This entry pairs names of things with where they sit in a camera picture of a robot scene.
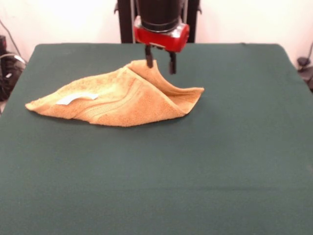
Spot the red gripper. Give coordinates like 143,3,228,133
133,23,190,75

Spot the tan terry towel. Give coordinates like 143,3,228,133
25,59,205,128

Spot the dark green table cloth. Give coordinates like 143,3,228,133
0,43,313,235

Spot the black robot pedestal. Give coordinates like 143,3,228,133
113,0,202,44

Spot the grey cable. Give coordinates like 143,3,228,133
0,19,27,66

